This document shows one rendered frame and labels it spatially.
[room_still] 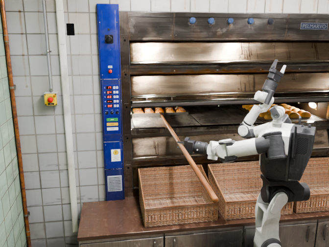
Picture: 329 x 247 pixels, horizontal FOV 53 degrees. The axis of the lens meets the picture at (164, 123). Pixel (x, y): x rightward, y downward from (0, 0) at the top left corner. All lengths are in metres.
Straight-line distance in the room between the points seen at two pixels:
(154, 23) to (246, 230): 1.71
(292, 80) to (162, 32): 1.19
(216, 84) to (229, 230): 1.15
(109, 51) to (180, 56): 0.56
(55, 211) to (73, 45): 1.37
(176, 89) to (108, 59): 0.59
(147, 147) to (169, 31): 0.96
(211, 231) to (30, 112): 1.64
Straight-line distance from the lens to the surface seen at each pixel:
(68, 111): 2.70
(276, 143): 1.84
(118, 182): 2.86
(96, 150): 2.79
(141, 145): 2.80
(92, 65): 2.65
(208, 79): 2.80
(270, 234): 2.29
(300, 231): 2.91
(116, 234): 2.47
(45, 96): 2.65
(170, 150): 2.83
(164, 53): 2.68
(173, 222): 2.54
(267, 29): 2.95
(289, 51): 3.04
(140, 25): 2.67
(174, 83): 2.72
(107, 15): 2.62
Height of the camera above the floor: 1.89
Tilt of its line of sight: 14 degrees down
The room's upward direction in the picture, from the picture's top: straight up
